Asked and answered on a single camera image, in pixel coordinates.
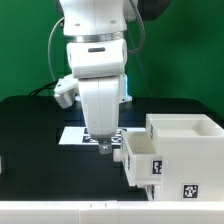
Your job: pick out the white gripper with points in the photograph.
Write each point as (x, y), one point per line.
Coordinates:
(100, 105)

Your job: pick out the white marker sheet on table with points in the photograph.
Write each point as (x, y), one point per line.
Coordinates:
(80, 136)

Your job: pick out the white front rail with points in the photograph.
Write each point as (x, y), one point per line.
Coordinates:
(111, 212)

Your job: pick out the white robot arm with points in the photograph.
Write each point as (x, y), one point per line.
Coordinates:
(97, 54)

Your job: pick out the large white drawer cabinet box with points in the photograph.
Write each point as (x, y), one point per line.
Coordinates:
(192, 150)

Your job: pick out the small white wrist-mounted camera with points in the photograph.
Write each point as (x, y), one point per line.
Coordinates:
(66, 90)

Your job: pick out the small white drawer with knob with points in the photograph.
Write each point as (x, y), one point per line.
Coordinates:
(153, 192)

